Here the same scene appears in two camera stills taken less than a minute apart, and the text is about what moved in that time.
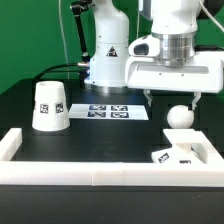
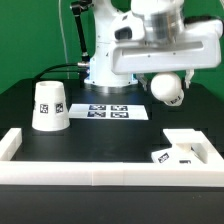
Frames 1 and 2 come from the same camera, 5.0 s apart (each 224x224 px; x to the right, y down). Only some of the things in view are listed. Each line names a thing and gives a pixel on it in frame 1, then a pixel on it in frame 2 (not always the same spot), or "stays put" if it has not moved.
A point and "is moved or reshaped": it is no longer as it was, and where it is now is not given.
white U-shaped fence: (105, 173) stays put
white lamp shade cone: (50, 109) stays put
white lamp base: (189, 146) stays put
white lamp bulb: (180, 117) is moved or reshaped
